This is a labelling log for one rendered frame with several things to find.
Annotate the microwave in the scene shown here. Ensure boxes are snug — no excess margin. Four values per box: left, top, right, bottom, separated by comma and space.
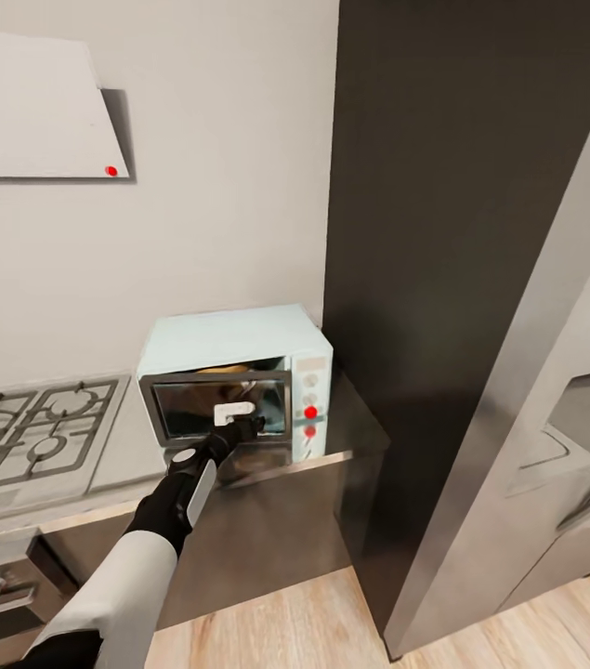
136, 304, 333, 447

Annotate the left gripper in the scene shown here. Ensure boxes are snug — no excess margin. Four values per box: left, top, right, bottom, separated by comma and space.
208, 412, 268, 452

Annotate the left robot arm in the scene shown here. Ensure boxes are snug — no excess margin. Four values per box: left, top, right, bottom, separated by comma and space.
2, 402, 268, 669

